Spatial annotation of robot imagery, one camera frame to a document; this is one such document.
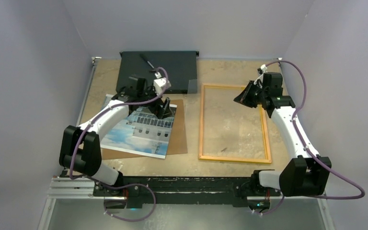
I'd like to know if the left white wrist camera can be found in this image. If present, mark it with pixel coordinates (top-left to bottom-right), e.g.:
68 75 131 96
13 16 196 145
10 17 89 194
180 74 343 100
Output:
153 72 171 95

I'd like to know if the black flat box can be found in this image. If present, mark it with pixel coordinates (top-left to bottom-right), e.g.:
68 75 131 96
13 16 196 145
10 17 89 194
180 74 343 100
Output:
115 50 199 94

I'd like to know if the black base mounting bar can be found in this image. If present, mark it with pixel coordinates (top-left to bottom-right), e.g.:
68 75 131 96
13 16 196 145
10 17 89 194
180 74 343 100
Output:
93 176 281 209

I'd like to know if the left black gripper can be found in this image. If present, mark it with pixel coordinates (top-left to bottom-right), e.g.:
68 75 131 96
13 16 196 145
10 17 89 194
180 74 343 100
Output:
138 85 173 119

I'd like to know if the brown cardboard backing board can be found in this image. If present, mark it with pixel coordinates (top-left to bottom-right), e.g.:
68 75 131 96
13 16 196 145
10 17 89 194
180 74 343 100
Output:
101 99 188 161

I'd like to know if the small black hammer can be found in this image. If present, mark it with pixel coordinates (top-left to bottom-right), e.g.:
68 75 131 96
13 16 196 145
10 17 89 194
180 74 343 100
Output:
139 53 155 70

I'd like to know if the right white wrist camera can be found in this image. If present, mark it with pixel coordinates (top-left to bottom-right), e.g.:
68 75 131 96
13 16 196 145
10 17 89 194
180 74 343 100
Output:
257 64 267 76

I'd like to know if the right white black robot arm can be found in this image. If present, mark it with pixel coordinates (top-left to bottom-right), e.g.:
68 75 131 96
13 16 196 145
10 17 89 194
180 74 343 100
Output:
234 72 332 196

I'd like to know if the yellow wooden picture frame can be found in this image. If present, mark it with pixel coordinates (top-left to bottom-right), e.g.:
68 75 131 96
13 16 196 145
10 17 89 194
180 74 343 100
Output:
198 83 272 164

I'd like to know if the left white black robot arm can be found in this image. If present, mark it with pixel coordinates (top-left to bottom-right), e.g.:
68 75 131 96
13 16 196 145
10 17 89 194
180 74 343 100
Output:
59 74 171 196

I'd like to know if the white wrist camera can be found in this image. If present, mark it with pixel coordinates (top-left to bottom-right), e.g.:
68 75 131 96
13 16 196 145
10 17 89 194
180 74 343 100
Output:
257 64 267 76
153 72 171 95

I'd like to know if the sky building photo print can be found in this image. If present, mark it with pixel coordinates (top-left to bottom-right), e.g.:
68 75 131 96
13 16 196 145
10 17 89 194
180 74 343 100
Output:
101 104 177 160

